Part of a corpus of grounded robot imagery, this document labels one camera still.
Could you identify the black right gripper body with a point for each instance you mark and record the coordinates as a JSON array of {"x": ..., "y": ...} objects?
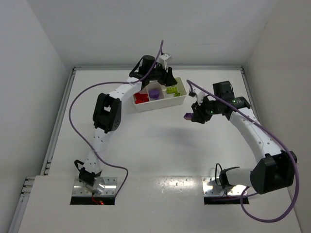
[{"x": 199, "y": 112}]

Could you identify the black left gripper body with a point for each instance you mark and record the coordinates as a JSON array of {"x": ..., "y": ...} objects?
[{"x": 164, "y": 76}]

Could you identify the purple rounded lego brick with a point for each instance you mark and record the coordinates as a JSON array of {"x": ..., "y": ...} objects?
[{"x": 154, "y": 94}]

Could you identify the red thin lego piece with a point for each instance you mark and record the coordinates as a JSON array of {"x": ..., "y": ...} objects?
[{"x": 141, "y": 98}]

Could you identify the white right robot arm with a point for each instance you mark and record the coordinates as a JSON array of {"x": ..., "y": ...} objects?
[{"x": 275, "y": 165}]

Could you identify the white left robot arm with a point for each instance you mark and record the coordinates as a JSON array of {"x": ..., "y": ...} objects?
[{"x": 107, "y": 113}]

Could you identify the white three-compartment container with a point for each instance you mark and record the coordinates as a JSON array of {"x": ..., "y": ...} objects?
[{"x": 166, "y": 100}]

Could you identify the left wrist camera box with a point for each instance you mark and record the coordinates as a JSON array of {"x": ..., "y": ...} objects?
[{"x": 164, "y": 59}]

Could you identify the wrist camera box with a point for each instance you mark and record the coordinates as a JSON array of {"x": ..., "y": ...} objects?
[
  {"x": 164, "y": 59},
  {"x": 198, "y": 94}
]

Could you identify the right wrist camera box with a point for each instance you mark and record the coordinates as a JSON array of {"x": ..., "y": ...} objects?
[{"x": 198, "y": 94}]

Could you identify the aluminium frame rail right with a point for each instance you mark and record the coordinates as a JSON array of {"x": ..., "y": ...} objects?
[{"x": 257, "y": 119}]

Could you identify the aluminium frame rail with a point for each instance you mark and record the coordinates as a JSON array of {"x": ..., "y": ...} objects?
[
  {"x": 257, "y": 119},
  {"x": 28, "y": 180}
]

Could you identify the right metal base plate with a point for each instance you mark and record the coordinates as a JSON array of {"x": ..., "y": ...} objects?
[{"x": 212, "y": 190}]

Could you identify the metal base plate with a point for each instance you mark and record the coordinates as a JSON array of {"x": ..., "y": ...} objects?
[
  {"x": 212, "y": 190},
  {"x": 102, "y": 187}
]

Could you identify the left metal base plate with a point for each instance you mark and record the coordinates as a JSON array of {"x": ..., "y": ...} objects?
[{"x": 102, "y": 187}]

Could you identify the aluminium frame rail left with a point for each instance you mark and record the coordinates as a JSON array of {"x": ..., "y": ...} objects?
[{"x": 28, "y": 180}]

